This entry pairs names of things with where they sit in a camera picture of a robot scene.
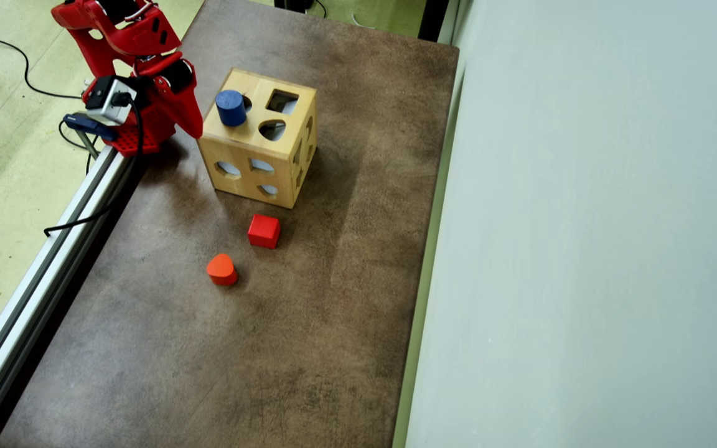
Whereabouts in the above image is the thin black cable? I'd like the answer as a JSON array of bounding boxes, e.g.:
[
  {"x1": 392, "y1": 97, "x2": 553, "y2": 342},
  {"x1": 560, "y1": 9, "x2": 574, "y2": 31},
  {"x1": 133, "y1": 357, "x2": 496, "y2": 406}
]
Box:
[
  {"x1": 0, "y1": 35, "x2": 84, "y2": 100},
  {"x1": 58, "y1": 119, "x2": 96, "y2": 176}
]

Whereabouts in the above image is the aluminium profile rail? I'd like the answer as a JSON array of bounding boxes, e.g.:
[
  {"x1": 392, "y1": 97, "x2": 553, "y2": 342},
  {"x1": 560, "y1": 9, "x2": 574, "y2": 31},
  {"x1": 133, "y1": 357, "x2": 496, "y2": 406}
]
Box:
[{"x1": 0, "y1": 144, "x2": 143, "y2": 448}]

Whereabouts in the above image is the black camera usb cable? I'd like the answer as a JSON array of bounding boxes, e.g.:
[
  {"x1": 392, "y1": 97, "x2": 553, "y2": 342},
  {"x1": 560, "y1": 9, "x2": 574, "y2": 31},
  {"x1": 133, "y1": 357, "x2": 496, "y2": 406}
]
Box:
[{"x1": 43, "y1": 92, "x2": 144, "y2": 238}]

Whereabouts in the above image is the red cube block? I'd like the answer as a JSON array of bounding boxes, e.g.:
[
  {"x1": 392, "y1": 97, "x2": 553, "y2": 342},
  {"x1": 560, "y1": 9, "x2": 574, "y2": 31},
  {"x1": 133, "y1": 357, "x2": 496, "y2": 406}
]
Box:
[{"x1": 247, "y1": 214, "x2": 281, "y2": 250}]

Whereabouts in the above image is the orange teardrop block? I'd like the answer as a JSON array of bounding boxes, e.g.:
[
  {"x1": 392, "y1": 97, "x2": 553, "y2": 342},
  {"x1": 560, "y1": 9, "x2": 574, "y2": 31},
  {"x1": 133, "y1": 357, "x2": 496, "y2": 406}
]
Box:
[{"x1": 206, "y1": 253, "x2": 239, "y2": 287}]

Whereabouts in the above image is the black vertical post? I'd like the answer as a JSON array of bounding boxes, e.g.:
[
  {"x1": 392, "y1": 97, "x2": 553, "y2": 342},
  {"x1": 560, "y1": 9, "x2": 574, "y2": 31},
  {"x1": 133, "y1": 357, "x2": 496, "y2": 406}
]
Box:
[{"x1": 418, "y1": 0, "x2": 450, "y2": 43}]

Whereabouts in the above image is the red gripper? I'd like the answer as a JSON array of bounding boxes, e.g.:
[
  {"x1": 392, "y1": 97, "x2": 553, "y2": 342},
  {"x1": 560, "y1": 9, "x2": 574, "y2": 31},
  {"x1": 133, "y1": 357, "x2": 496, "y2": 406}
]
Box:
[{"x1": 136, "y1": 53, "x2": 205, "y2": 140}]

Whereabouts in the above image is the white and black camera box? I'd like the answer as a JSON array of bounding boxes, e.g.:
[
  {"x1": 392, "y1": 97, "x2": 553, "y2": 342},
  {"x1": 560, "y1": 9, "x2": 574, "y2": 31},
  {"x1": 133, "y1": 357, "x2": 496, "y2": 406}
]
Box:
[{"x1": 85, "y1": 75, "x2": 139, "y2": 126}]

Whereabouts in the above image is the blue cylinder block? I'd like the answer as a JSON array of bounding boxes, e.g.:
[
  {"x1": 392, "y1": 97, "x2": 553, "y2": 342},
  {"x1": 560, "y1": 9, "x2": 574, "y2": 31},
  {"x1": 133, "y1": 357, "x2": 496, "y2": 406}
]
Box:
[{"x1": 215, "y1": 89, "x2": 248, "y2": 128}]

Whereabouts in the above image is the blue clamp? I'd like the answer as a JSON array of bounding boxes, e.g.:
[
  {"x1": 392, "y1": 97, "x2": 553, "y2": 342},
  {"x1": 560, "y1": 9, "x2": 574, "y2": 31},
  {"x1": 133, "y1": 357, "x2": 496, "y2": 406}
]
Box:
[{"x1": 63, "y1": 112, "x2": 116, "y2": 142}]

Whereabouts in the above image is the wooden shape sorter box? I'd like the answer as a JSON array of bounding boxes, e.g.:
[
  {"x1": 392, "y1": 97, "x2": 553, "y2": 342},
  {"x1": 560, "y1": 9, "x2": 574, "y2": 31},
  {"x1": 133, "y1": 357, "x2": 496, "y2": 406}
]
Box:
[{"x1": 195, "y1": 67, "x2": 319, "y2": 210}]

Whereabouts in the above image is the black object with cable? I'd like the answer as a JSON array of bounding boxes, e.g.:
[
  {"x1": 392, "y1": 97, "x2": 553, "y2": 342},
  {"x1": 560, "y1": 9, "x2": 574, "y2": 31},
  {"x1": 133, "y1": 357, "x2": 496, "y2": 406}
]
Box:
[{"x1": 273, "y1": 0, "x2": 329, "y2": 19}]

